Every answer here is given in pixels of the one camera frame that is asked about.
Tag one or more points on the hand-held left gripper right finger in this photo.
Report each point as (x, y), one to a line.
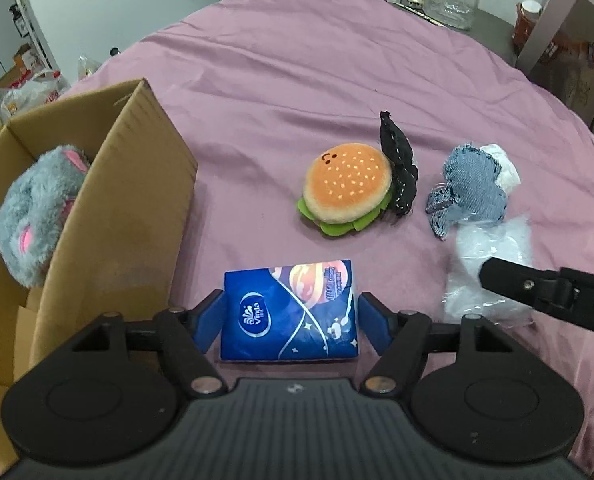
(374, 321)

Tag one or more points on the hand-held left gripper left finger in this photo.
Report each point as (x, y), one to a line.
(210, 316)

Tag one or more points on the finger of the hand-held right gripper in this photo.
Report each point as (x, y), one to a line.
(514, 280)

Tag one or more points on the clear bag of white stuffing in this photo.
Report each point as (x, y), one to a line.
(482, 255)

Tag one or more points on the blue tissue packet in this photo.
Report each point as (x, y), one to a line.
(289, 310)

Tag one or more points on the brown cardboard box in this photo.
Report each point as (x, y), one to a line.
(127, 200)

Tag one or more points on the white crumpled soft wad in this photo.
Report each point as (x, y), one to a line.
(507, 170)

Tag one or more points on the denim fabric piece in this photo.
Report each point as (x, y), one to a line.
(472, 185)

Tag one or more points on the burger plush toy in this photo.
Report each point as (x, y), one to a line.
(347, 185)

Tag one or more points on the black dotted fabric piece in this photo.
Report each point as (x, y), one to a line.
(399, 170)

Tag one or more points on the grey pink plush toy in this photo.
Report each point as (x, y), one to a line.
(37, 210)

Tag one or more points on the pink bed sheet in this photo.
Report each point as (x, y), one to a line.
(287, 85)

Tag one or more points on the tall cardboard carton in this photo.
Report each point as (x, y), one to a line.
(574, 40)

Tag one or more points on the dark side table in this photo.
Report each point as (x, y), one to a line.
(497, 30)

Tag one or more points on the orange jar with white lid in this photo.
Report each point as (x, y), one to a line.
(527, 22)

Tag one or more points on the white plastic shopping bag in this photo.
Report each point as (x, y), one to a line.
(29, 92)

